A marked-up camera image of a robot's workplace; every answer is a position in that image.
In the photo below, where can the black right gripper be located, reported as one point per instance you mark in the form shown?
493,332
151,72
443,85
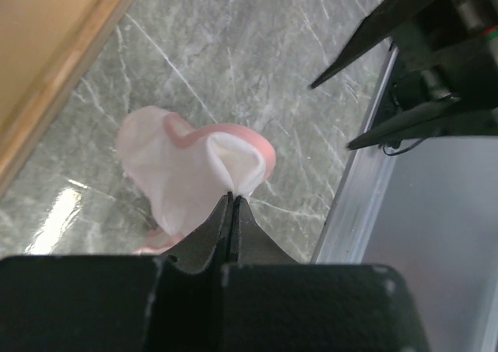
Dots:
448,49

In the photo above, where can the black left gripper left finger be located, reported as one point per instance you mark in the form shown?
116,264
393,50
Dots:
194,253

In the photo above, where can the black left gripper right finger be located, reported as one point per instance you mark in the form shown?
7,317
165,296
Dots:
247,242

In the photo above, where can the white pink-trimmed underwear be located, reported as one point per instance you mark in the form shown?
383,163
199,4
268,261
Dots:
184,171

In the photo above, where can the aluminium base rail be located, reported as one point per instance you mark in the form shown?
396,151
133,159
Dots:
430,213

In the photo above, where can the wooden hanging rack frame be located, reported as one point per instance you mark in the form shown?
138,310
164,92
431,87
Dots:
46,46

